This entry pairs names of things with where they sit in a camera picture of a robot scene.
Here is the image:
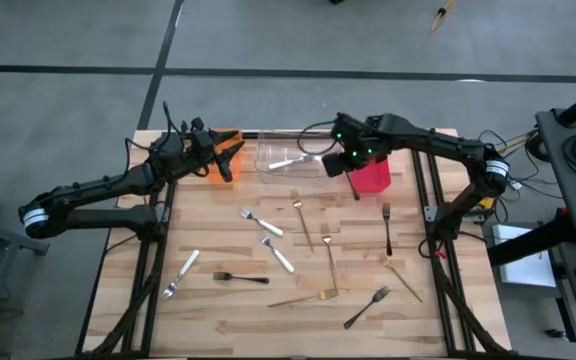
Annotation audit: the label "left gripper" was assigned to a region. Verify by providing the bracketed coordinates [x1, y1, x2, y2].
[182, 118, 246, 176]

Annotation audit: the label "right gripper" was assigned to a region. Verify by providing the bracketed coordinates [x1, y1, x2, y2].
[332, 113, 389, 171]

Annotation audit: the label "red plastic bin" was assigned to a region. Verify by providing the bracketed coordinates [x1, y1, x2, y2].
[350, 157, 393, 195]

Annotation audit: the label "gold fork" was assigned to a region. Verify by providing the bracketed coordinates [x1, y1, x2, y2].
[319, 222, 340, 292]
[289, 189, 315, 254]
[266, 287, 340, 309]
[378, 253, 424, 304]

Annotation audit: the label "orange plastic bin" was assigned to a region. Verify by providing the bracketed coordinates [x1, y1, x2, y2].
[206, 128, 244, 184]

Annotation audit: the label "clear plastic bin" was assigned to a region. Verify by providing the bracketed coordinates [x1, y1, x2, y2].
[253, 129, 335, 187]

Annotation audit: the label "yellow black floor tool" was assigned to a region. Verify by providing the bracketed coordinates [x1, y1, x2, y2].
[430, 0, 457, 34]

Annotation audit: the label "black diagonal beam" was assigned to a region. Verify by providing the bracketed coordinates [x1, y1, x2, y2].
[486, 207, 576, 269]

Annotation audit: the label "grey equipment cart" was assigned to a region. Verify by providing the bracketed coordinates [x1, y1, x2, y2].
[535, 107, 576, 360]

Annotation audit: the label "white box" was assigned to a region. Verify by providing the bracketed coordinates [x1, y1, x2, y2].
[491, 223, 558, 289]

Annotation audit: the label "grey side table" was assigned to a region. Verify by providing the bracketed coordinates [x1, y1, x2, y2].
[0, 214, 50, 359]

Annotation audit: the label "yellow floor cable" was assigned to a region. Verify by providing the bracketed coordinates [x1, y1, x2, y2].
[497, 132, 539, 154]

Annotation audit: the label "black floor cables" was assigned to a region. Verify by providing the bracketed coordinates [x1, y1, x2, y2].
[477, 128, 544, 196]

